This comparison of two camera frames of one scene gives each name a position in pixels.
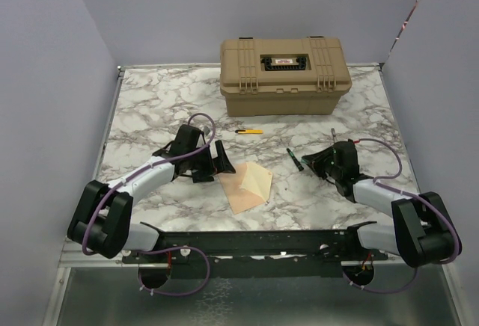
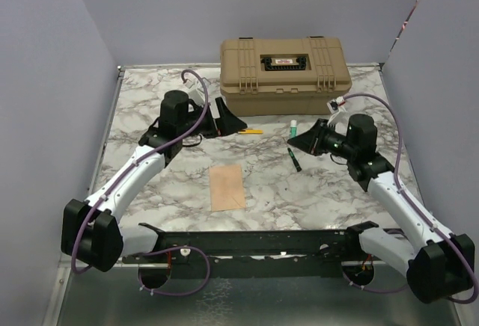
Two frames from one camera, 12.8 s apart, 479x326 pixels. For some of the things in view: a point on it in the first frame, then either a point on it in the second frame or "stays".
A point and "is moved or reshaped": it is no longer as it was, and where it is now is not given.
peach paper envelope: [248, 186] is moved or reshaped
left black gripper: [221, 164] → [227, 122]
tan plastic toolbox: [286, 76] stays
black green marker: [295, 159] stays
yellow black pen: [249, 131] stays
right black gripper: [316, 161] → [311, 141]
